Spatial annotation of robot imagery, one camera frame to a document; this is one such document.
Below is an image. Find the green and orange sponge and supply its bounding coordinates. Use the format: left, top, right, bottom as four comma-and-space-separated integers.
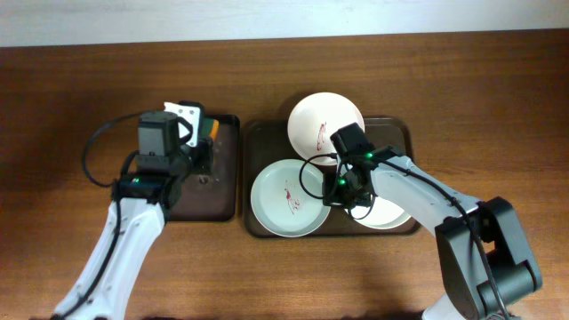
200, 117, 220, 140

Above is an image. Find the white plate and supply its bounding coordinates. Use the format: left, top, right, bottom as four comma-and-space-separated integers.
287, 92, 365, 159
345, 196, 411, 230

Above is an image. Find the pale blue-white plate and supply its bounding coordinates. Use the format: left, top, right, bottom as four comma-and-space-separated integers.
250, 159, 330, 237

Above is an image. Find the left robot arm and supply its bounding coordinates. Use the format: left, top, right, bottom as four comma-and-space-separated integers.
52, 101, 219, 319

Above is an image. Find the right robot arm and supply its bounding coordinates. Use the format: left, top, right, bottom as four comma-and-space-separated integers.
323, 124, 542, 319

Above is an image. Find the small black tray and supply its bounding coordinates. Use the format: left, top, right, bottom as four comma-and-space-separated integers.
169, 115, 240, 222

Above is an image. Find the large brown tray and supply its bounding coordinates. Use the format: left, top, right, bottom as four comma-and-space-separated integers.
239, 116, 421, 239

